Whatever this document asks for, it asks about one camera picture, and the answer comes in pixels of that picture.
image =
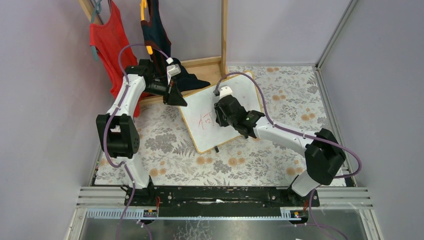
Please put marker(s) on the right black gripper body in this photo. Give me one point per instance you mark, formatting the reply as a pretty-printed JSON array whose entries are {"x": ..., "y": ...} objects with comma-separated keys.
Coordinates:
[{"x": 224, "y": 108}]

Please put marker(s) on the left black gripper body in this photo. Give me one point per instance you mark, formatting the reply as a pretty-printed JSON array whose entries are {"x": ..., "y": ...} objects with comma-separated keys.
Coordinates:
[{"x": 170, "y": 93}]

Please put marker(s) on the whiteboard with yellow frame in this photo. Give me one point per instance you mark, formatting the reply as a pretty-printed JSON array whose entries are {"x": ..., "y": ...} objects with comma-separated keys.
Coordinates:
[{"x": 200, "y": 117}]

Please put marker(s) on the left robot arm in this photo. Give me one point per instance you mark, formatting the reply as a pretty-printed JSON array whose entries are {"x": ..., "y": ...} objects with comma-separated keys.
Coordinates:
[{"x": 118, "y": 135}]

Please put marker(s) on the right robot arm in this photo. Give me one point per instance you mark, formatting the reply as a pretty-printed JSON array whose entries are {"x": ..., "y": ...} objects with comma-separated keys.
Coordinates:
[{"x": 321, "y": 151}]

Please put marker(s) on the navy tank top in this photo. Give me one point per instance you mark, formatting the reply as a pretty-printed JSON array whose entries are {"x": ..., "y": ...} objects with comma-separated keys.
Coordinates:
[{"x": 155, "y": 36}]

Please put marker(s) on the wooden clothes rack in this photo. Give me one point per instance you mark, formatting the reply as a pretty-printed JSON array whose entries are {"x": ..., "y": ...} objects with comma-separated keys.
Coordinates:
[{"x": 209, "y": 69}]

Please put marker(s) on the red mesh tank top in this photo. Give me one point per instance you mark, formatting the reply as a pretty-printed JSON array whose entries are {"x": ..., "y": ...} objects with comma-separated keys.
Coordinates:
[{"x": 110, "y": 38}]

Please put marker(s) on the floral table mat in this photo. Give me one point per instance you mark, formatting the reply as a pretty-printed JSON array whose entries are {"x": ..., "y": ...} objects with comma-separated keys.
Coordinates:
[{"x": 169, "y": 156}]

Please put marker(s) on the yellow clothes hanger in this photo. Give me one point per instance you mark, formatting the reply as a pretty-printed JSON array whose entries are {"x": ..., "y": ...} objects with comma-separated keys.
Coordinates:
[{"x": 143, "y": 5}]

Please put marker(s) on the teal clothes hanger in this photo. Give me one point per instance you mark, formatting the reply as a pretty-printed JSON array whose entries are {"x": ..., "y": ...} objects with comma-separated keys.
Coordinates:
[{"x": 93, "y": 27}]

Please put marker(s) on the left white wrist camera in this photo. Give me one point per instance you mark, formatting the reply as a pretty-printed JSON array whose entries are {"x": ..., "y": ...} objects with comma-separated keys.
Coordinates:
[{"x": 172, "y": 70}]

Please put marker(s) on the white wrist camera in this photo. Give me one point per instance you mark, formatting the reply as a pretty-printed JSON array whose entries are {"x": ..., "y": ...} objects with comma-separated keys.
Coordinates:
[
  {"x": 225, "y": 91},
  {"x": 172, "y": 70}
]

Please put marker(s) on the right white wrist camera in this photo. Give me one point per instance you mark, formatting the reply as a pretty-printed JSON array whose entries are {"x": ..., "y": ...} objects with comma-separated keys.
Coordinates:
[{"x": 225, "y": 91}]

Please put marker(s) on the aluminium frame post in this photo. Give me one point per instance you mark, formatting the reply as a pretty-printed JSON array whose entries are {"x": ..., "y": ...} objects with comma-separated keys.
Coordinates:
[{"x": 339, "y": 27}]

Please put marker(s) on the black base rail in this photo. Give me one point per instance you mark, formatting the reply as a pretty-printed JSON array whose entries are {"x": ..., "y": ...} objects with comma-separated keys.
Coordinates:
[{"x": 218, "y": 201}]

